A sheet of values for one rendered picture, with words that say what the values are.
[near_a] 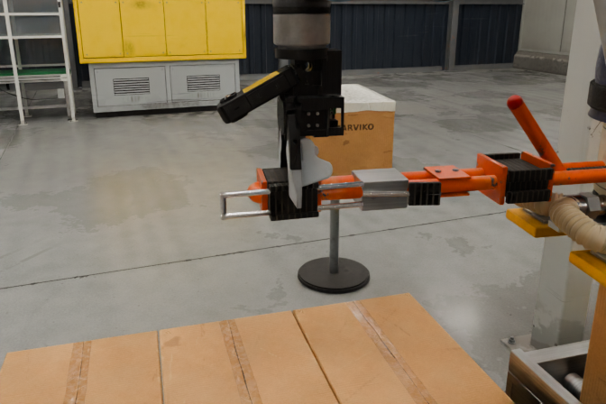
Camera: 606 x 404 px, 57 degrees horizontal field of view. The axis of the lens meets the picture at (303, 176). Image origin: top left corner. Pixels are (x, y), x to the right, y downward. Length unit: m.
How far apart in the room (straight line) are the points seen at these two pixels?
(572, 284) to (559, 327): 0.19
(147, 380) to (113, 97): 6.63
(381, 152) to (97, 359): 1.58
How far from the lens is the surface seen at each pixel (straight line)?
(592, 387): 1.50
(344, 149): 2.60
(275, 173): 0.80
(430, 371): 1.56
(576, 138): 2.34
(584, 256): 0.95
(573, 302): 2.55
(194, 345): 1.64
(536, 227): 1.04
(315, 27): 0.73
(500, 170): 0.87
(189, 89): 8.05
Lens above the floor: 1.44
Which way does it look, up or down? 17 degrees down
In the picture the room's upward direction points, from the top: straight up
